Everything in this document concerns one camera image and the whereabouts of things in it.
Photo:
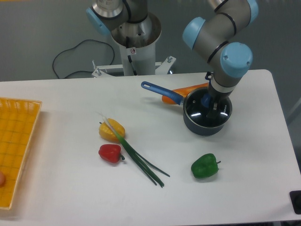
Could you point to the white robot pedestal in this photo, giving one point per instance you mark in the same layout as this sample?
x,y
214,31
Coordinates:
x,y
137,46

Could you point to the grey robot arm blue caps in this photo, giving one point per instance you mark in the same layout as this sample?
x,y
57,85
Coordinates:
x,y
209,38

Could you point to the yellow bell pepper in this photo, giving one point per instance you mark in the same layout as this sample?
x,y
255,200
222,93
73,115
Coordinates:
x,y
107,134

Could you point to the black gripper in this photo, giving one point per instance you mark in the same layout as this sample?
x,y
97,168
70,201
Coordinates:
x,y
214,93

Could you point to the orange carrot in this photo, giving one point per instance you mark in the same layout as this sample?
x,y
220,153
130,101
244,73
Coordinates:
x,y
183,92

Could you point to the pink object in basket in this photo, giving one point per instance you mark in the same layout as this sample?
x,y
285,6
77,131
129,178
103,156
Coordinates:
x,y
2,179

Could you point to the green bell pepper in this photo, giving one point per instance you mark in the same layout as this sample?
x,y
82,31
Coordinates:
x,y
205,166

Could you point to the dark blue saucepan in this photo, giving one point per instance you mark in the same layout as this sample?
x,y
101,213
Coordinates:
x,y
180,101

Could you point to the yellow woven basket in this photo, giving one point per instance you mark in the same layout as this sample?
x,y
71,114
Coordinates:
x,y
18,118

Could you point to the black corner object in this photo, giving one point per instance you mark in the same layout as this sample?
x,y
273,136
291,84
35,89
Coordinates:
x,y
295,197

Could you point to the green onion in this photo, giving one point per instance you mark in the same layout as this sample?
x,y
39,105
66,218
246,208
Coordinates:
x,y
138,159

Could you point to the glass lid blue knob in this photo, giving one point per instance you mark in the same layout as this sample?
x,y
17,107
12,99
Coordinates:
x,y
196,110

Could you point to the red bell pepper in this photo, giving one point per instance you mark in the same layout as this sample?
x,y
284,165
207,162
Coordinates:
x,y
111,153

